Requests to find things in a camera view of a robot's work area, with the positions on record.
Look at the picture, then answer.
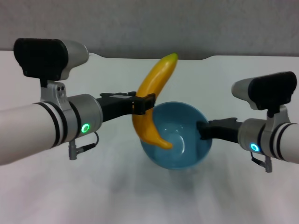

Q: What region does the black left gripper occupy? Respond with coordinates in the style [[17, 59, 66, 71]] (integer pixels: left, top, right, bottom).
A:
[[97, 92, 157, 123]]

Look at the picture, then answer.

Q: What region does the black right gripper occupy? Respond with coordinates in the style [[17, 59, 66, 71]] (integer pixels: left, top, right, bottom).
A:
[[197, 117, 243, 143]]

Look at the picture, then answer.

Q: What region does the yellow banana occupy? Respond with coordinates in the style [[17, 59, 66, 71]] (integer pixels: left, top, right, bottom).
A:
[[131, 53, 178, 150]]

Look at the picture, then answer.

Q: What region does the blue plastic bowl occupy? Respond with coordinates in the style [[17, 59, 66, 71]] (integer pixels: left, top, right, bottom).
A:
[[139, 101, 214, 170]]

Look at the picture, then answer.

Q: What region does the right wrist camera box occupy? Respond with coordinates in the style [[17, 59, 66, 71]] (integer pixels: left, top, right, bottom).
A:
[[231, 71, 298, 117]]

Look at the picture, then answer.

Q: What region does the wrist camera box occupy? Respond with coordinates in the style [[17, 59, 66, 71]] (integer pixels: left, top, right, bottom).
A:
[[13, 38, 89, 88], [231, 71, 298, 117]]

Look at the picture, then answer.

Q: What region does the silver right camera bracket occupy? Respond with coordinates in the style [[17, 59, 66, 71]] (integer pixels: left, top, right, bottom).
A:
[[266, 105, 292, 124]]

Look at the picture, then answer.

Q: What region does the silver camera bracket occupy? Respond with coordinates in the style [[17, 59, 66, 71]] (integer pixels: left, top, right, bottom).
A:
[[266, 105, 292, 124], [40, 80, 69, 105]]

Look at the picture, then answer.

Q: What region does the right arm cable plug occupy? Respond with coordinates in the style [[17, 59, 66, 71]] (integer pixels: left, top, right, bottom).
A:
[[251, 151, 273, 173]]

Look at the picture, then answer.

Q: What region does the arm cable plug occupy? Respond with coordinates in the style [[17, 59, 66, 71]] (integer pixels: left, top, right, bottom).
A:
[[251, 151, 273, 173], [68, 132, 100, 161]]

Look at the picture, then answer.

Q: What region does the left arm cable plug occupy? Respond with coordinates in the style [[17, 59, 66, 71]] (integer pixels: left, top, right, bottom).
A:
[[68, 132, 100, 161]]

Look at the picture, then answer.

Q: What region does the silver left camera bracket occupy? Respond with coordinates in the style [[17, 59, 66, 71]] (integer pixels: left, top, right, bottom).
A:
[[40, 80, 69, 105]]

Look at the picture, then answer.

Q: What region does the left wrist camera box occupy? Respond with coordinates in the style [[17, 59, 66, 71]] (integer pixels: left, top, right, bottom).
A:
[[13, 38, 89, 88]]

